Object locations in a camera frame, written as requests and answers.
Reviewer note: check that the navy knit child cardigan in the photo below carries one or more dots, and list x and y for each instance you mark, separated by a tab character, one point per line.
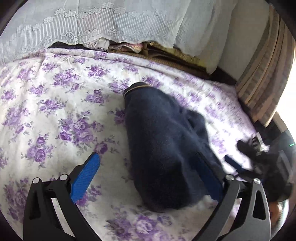
163	139

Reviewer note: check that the white lace cover cloth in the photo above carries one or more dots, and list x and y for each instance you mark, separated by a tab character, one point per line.
196	28

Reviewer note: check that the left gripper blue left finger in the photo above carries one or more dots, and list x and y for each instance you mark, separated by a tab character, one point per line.
82	175

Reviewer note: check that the person's hand fingertip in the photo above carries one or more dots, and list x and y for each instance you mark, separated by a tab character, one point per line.
278	213

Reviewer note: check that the beige checked curtain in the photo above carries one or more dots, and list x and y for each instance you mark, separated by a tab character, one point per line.
263	81

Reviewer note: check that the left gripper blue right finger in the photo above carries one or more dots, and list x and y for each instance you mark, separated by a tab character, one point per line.
211	180

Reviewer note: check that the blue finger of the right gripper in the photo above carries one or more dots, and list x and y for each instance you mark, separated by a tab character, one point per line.
234	164

